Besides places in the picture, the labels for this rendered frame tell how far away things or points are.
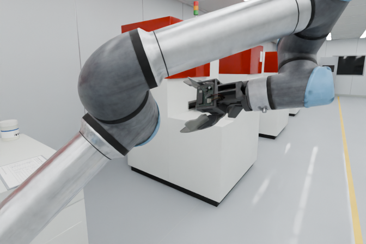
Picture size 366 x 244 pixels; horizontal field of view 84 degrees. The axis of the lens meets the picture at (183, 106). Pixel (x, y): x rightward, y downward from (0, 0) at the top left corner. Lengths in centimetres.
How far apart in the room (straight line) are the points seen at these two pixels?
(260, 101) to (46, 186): 43
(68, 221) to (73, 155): 57
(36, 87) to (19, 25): 69
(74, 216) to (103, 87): 72
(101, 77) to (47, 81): 273
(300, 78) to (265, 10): 16
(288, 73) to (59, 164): 46
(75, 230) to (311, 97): 91
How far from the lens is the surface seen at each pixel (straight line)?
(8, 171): 95
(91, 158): 42
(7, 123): 132
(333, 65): 1214
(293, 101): 45
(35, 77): 300
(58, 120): 314
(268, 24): 36
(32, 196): 44
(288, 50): 49
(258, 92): 45
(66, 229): 98
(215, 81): 48
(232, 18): 34
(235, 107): 51
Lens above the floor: 132
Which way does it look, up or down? 10 degrees down
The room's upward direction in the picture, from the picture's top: straight up
